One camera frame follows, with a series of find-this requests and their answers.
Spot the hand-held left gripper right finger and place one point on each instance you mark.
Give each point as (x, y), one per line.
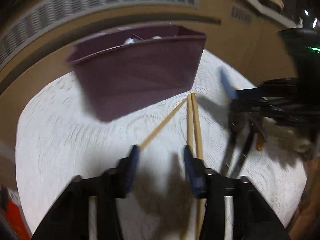
(191, 170)

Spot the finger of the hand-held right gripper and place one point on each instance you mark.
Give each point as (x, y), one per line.
(228, 83)
(275, 112)

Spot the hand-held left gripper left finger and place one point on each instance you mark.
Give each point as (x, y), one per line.
(132, 165)

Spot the wooden chopstick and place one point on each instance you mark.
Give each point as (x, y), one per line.
(190, 120)
(197, 130)
(162, 125)

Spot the purple plastic utensil container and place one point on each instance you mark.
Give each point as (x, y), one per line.
(140, 77)

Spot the dark bowl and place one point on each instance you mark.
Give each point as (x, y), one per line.
(271, 1)

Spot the white lace tablecloth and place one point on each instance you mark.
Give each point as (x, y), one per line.
(75, 130)

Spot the small grey vent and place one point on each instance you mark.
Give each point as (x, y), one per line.
(241, 14)

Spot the red object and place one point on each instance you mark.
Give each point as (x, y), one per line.
(13, 212)

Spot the grey radiator grille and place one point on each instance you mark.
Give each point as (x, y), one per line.
(75, 7)

